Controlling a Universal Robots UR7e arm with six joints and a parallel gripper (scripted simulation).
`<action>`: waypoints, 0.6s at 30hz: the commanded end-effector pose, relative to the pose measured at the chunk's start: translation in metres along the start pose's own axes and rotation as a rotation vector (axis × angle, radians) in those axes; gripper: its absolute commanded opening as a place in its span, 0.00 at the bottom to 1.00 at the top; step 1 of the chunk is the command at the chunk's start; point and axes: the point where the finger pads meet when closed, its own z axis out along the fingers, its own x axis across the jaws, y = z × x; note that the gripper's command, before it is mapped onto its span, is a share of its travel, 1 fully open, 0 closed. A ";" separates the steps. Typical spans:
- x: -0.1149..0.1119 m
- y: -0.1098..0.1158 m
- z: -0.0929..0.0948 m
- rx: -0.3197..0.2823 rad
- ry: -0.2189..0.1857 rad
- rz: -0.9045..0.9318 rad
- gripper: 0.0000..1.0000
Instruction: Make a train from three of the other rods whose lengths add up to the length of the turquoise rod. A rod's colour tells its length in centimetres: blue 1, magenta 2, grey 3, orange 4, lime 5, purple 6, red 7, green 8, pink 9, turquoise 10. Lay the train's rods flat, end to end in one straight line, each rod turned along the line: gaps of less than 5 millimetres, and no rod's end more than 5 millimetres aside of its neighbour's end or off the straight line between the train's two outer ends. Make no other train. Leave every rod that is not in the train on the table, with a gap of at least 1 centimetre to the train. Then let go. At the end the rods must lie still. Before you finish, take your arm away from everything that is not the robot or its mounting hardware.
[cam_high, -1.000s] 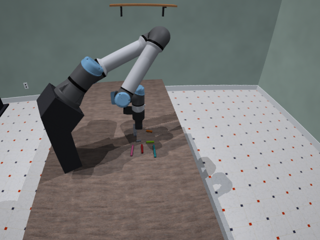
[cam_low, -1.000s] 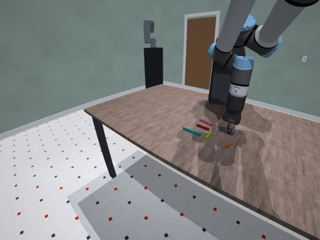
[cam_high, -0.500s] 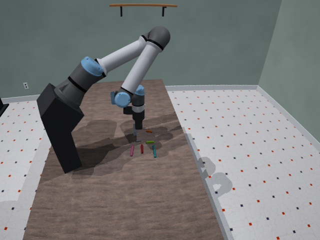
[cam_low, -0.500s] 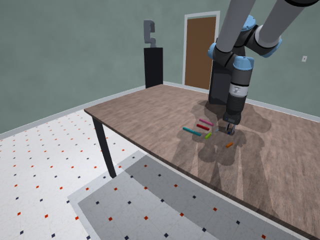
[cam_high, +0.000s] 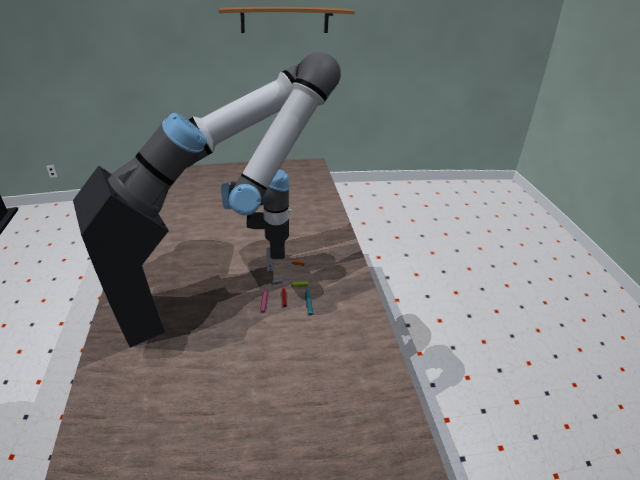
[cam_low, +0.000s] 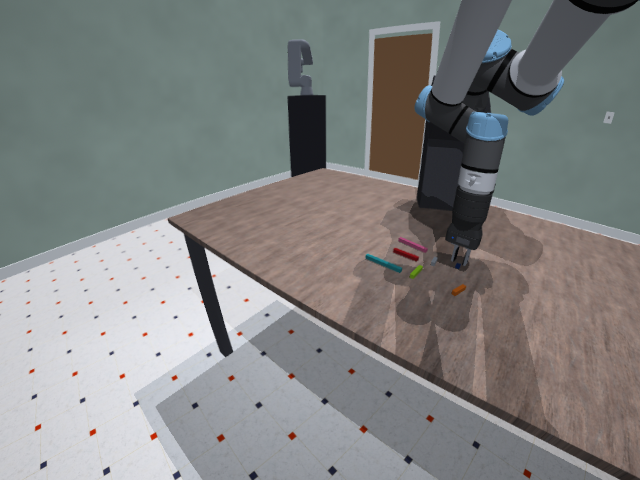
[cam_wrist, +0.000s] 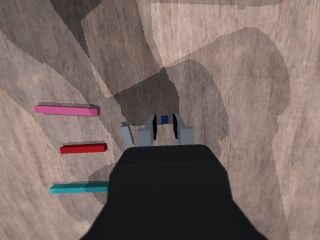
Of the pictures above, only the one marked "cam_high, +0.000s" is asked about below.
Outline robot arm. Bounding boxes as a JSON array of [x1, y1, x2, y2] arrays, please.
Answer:
[[108, 52, 341, 217]]

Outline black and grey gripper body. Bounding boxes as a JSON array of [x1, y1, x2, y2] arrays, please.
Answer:
[[246, 208, 291, 259]]

